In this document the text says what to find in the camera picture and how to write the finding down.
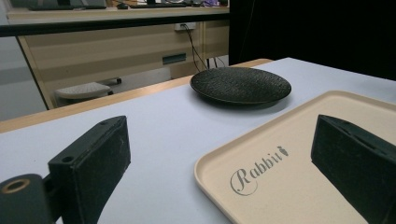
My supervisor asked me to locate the black keyboard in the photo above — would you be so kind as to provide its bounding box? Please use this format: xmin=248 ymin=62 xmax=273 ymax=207
xmin=29 ymin=4 xmax=107 ymax=11

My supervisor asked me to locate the light wooden desk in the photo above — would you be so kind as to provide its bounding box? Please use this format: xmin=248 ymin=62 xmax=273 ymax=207
xmin=6 ymin=7 xmax=231 ymax=110

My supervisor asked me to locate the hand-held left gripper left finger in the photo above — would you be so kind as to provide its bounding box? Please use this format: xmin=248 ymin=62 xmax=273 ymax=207
xmin=48 ymin=115 xmax=132 ymax=224

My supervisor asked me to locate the black textured round plate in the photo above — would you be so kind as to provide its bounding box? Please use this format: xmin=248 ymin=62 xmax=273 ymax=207
xmin=190 ymin=66 xmax=292 ymax=105

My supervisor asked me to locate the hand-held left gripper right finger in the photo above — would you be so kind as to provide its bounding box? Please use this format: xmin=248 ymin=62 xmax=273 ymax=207
xmin=310 ymin=114 xmax=396 ymax=224

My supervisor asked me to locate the black curtain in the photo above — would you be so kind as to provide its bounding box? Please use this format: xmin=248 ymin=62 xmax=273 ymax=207
xmin=228 ymin=0 xmax=396 ymax=81

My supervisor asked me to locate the white wall socket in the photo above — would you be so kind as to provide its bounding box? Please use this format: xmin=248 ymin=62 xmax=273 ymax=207
xmin=174 ymin=21 xmax=197 ymax=32

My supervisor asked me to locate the black cable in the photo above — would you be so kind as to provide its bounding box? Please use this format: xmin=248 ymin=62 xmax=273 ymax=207
xmin=181 ymin=23 xmax=227 ymax=73

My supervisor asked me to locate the beige rectangular tray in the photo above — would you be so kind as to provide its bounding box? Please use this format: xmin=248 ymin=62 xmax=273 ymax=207
xmin=193 ymin=90 xmax=396 ymax=224

